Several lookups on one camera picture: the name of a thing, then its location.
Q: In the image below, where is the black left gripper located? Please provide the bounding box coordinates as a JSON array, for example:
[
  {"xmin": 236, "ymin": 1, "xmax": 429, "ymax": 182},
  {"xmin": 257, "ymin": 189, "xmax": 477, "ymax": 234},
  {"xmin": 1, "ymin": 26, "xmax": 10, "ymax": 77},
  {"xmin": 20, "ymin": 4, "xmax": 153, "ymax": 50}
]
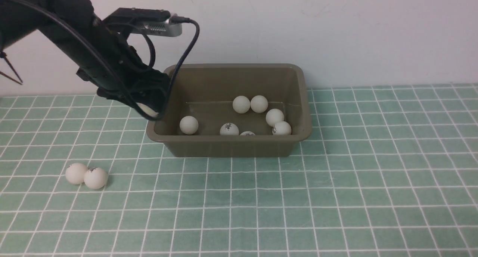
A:
[{"xmin": 77, "ymin": 24, "xmax": 170, "ymax": 114}]

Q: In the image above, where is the white ball pair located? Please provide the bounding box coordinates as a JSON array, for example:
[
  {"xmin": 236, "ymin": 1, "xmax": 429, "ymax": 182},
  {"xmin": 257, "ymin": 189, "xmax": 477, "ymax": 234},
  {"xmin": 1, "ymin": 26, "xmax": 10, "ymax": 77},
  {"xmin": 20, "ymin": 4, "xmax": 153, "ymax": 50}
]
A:
[{"xmin": 65, "ymin": 163, "xmax": 88, "ymax": 185}]

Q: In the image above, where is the white ball pair marked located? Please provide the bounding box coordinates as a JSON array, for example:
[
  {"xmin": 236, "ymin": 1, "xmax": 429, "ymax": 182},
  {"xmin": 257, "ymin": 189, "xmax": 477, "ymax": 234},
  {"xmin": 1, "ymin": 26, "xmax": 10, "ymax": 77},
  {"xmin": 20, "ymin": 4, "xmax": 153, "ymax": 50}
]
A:
[{"xmin": 84, "ymin": 167, "xmax": 109, "ymax": 190}]

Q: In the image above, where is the white ball printed logo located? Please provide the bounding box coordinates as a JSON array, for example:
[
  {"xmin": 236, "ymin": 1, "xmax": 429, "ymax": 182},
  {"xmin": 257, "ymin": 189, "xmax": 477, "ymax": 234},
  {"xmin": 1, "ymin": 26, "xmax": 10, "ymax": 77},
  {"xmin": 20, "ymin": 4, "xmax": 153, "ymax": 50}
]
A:
[{"xmin": 272, "ymin": 121, "xmax": 292, "ymax": 136}]

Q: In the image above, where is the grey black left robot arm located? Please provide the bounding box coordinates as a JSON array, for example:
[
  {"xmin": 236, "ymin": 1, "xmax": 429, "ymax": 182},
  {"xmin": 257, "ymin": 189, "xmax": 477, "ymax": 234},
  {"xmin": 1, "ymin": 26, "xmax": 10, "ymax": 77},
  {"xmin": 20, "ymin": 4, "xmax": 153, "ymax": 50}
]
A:
[{"xmin": 0, "ymin": 0, "xmax": 171, "ymax": 113}]

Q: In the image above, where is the olive green plastic bin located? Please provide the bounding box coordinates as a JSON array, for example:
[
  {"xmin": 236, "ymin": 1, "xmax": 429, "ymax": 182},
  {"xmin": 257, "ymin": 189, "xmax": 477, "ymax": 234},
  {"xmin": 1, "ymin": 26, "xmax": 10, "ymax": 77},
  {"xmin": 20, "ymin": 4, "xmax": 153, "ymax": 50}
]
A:
[{"xmin": 146, "ymin": 64, "xmax": 313, "ymax": 158}]

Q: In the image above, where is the green checkered tablecloth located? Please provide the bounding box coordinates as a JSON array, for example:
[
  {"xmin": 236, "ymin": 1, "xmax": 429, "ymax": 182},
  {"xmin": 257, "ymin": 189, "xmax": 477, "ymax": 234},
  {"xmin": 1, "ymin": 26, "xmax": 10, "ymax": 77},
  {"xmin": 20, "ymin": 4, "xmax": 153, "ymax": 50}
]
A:
[{"xmin": 0, "ymin": 84, "xmax": 478, "ymax": 257}]

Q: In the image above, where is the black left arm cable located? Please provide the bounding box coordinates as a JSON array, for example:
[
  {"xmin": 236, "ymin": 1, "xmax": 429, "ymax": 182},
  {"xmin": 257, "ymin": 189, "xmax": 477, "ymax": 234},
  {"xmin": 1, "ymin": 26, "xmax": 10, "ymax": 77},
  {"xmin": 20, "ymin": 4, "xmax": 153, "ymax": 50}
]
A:
[{"xmin": 0, "ymin": 0, "xmax": 200, "ymax": 121}]

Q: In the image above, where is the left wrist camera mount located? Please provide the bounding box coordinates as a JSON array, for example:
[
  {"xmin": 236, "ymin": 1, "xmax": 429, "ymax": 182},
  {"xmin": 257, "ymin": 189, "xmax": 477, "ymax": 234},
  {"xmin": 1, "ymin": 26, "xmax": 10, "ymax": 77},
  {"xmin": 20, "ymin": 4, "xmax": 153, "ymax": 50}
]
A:
[{"xmin": 103, "ymin": 8, "xmax": 182, "ymax": 39}]

